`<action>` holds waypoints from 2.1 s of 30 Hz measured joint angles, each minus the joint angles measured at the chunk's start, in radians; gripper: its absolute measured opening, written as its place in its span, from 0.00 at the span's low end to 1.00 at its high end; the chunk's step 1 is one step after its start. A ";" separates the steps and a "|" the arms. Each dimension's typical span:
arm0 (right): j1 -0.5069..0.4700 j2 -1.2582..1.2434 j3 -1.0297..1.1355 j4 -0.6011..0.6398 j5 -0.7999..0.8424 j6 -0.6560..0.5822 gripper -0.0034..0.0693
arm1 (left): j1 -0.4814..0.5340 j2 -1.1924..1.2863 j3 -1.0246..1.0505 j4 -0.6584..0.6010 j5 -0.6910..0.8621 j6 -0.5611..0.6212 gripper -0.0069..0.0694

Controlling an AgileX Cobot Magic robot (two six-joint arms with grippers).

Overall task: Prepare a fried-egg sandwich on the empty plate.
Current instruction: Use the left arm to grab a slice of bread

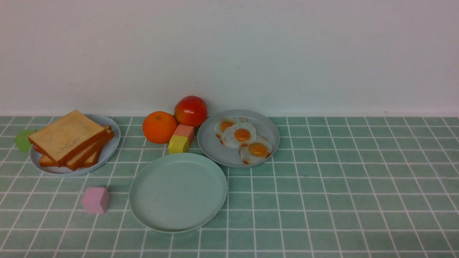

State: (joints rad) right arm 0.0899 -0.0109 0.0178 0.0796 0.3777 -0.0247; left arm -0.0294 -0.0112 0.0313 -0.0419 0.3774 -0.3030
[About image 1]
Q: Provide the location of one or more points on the fried egg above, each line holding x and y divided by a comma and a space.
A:
222, 124
256, 152
239, 135

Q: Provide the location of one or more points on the toast slice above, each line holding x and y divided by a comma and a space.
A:
75, 161
65, 138
92, 160

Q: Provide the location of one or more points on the grey egg plate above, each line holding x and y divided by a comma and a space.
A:
213, 149

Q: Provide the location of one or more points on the salmon wooden block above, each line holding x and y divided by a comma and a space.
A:
185, 131

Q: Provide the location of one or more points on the red tomato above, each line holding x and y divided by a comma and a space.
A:
191, 111

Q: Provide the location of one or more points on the yellow wooden block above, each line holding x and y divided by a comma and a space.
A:
178, 144

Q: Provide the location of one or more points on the orange fruit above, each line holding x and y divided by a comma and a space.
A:
159, 126

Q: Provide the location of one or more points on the green centre plate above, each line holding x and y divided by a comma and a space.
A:
178, 193

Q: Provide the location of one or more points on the pink wooden cube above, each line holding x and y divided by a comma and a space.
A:
96, 200

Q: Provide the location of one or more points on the light blue bread plate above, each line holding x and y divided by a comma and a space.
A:
106, 152

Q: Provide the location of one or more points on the green wooden cube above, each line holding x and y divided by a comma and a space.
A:
21, 140

